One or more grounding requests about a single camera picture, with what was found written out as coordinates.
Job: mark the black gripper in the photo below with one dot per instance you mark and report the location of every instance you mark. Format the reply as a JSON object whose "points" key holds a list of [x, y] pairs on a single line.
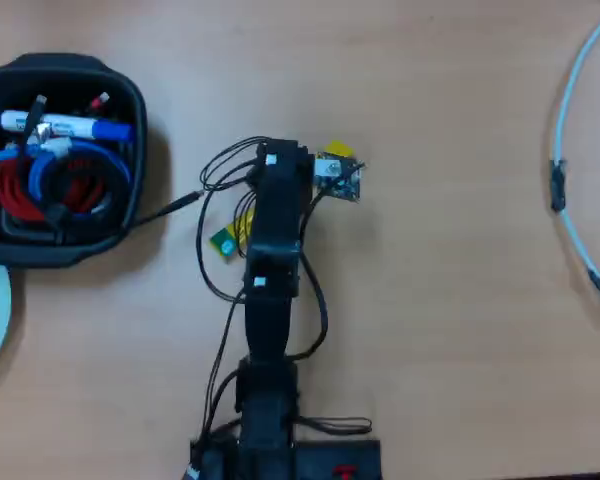
{"points": [[280, 185]]}

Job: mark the yellow instant coffee stick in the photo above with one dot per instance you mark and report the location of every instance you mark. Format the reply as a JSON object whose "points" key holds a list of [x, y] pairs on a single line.
{"points": [[225, 244]]}

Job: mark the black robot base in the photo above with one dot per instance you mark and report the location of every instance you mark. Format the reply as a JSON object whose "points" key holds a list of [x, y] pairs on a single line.
{"points": [[325, 457]]}

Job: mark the red tipped connector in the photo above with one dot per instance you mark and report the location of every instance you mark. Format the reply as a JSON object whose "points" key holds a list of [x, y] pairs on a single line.
{"points": [[100, 101]]}

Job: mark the white marker with blue cap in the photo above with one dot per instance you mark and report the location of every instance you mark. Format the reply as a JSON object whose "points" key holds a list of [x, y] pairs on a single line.
{"points": [[75, 126]]}

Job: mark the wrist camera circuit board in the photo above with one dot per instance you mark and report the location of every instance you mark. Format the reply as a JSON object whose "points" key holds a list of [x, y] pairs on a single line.
{"points": [[340, 177]]}

